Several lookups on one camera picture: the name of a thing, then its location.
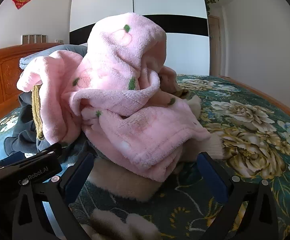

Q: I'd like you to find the dark grey garment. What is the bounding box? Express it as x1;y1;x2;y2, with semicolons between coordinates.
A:
4;94;50;157

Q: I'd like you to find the white wardrobe with black stripe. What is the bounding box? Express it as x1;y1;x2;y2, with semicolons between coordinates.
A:
69;0;210;77

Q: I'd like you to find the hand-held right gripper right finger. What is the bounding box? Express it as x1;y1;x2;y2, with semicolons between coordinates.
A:
197;151;279;240

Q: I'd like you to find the tan plush garment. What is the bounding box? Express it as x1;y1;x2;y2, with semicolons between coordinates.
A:
160;66;190;100

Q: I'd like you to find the beige fuzzy garment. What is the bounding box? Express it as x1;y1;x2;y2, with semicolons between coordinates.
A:
86;155;165;203

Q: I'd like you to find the olive yellow knit garment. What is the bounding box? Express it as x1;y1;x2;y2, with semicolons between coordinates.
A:
31;84;45;141

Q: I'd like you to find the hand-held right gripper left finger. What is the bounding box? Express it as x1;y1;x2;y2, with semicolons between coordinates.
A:
11;152;96;240

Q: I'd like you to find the wooden bed frame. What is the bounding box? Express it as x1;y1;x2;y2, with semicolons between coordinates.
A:
220;76;290;128

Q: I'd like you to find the green floral blanket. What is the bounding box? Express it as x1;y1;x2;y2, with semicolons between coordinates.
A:
0;74;290;240

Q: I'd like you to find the cream white sweater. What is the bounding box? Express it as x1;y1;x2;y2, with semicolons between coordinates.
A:
182;95;224;160

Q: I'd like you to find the pink fleece robe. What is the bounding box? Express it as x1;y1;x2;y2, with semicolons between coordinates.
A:
17;12;212;182

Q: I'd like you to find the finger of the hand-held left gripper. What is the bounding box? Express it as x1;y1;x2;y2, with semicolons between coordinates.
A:
36;142;63;159

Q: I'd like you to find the wooden headboard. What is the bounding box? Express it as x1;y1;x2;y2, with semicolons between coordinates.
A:
0;42;60;128

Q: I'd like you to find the light blue quilt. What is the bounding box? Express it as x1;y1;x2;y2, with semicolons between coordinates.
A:
19;44;88;72

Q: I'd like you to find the white multi-photo frame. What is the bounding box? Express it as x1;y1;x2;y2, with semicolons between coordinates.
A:
22;34;47;44

